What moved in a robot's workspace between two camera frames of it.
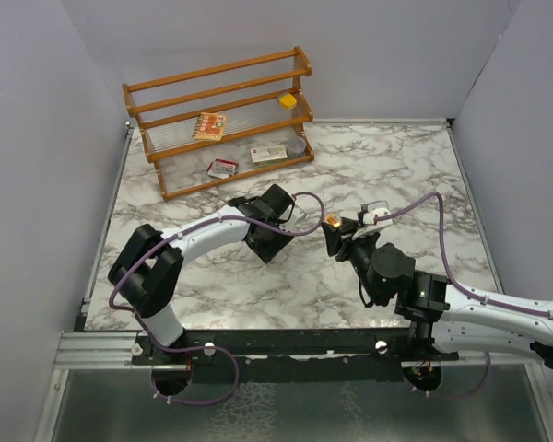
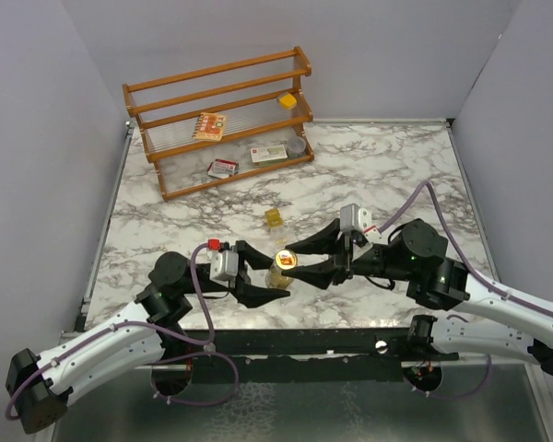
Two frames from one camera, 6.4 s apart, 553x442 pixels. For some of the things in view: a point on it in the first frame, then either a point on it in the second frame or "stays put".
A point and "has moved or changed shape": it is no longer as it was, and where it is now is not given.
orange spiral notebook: (209, 126) stays put
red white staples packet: (222, 168) stays put
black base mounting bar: (323, 354) stays put
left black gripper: (267, 252) -> (251, 295)
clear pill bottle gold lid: (334, 219) has moved or changed shape
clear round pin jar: (296, 147) stays put
